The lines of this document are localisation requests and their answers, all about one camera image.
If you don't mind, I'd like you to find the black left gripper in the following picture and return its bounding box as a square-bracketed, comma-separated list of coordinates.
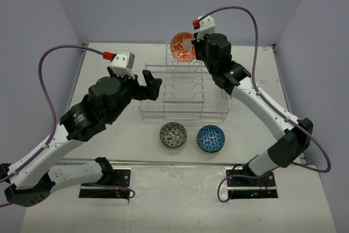
[107, 64, 162, 122]

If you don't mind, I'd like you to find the orange leaf pattern bowl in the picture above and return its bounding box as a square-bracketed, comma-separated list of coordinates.
[170, 32, 196, 62]

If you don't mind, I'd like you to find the black leaf pattern bowl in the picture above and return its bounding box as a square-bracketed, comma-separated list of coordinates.
[159, 122, 188, 146]

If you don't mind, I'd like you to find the blue triangle pattern bowl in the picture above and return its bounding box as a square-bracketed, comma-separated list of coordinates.
[196, 125, 225, 152]

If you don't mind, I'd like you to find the yellow floral cream bowl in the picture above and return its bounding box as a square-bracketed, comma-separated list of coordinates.
[163, 144, 184, 150]

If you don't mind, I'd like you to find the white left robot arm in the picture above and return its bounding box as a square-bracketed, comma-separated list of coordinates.
[1, 68, 163, 207]

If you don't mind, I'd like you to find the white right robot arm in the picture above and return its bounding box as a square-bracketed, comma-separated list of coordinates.
[191, 33, 314, 186]

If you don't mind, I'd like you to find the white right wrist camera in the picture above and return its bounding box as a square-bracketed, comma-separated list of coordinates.
[192, 15, 216, 41]

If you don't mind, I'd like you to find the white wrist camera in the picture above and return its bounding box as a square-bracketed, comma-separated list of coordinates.
[109, 51, 135, 79]
[192, 15, 216, 41]

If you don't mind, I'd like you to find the white wire dish rack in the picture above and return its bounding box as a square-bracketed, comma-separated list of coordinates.
[139, 42, 230, 121]

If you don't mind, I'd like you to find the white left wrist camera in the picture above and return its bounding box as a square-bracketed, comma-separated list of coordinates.
[109, 51, 135, 79]

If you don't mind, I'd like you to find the aluminium table edge rail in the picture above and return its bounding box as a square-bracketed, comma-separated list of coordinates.
[40, 42, 88, 165]

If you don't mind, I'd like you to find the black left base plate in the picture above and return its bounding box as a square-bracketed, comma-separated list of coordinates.
[79, 168, 135, 200]

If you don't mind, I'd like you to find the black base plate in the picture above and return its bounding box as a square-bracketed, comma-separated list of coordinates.
[227, 172, 279, 200]
[79, 168, 135, 200]

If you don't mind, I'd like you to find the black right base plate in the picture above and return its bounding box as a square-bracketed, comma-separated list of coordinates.
[227, 172, 279, 200]

